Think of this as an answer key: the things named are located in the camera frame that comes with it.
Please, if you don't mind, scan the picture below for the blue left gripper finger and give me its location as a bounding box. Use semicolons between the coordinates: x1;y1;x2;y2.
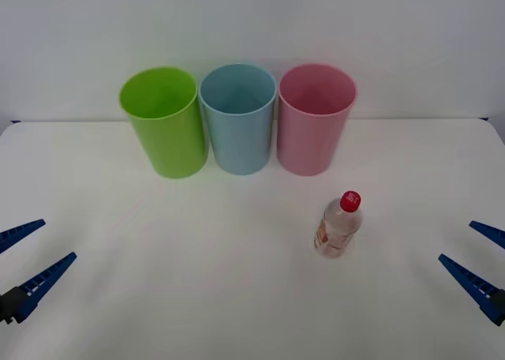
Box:
0;251;78;326
0;219;47;255

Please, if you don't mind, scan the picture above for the pink plastic waste bin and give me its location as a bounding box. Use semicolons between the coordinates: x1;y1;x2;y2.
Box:
275;62;359;177

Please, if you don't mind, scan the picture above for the green plastic waste bin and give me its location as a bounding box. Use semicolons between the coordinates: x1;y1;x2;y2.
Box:
118;66;209;179

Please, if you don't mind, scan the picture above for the pale blue plastic waste bin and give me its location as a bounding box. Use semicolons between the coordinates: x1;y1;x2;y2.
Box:
198;62;278;176

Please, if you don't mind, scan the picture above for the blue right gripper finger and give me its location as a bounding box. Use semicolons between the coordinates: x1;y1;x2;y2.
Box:
469;219;505;251
438;253;505;328

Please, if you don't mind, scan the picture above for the clear bottle with red cap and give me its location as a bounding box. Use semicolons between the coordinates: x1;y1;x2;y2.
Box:
313;190;365;261

